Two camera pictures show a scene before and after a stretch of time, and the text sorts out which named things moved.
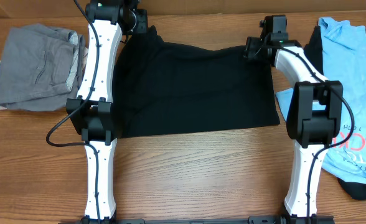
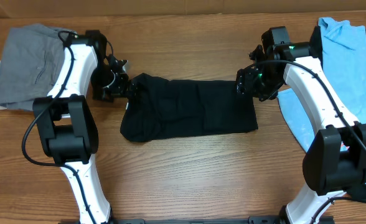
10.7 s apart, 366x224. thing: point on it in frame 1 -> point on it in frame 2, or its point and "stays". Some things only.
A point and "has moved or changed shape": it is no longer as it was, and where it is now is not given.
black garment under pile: (314, 46) stays
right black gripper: (249, 47) -> (244, 81)
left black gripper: (141, 26) -> (119, 90)
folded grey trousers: (40, 68) stays
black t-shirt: (160, 86) has moved or changed shape
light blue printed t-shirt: (355, 152) stays
